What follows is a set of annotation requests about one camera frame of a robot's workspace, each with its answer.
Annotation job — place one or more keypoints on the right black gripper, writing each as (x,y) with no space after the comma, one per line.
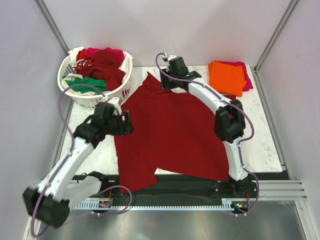
(164,83)

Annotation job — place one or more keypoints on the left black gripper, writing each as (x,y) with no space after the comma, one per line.
(126,128)

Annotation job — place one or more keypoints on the dark red t shirt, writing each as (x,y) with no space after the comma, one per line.
(172,132)

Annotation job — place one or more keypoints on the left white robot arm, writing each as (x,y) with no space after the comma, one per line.
(53,198)

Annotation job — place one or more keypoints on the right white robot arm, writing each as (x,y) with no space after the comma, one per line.
(229,126)

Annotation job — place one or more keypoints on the pile of red shirts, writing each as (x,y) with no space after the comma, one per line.
(100,68)

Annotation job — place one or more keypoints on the white cloth in basket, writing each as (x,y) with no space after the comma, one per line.
(72,53)

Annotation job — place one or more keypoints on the white laundry basket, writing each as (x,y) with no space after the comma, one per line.
(100,100)

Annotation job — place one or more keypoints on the folded orange t shirt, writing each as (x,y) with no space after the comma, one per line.
(226,79)

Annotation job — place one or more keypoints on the green t shirt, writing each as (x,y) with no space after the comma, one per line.
(86,85)

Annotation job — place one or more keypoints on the folded pink t shirt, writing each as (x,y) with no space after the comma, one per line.
(248,83)

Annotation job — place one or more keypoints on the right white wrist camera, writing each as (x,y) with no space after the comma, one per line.
(167,58)

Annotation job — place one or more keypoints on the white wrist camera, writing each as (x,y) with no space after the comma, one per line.
(167,58)
(116,102)

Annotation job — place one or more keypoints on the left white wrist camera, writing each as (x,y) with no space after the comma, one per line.
(116,102)

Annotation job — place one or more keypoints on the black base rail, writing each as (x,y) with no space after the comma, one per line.
(173,190)

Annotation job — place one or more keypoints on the right aluminium frame post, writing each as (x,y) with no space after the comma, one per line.
(276,33)

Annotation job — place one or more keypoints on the aluminium frame post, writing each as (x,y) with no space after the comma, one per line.
(45,12)
(276,33)

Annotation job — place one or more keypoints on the white slotted cable duct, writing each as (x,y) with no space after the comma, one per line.
(98,205)

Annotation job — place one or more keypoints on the left aluminium frame post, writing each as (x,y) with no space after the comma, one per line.
(45,12)

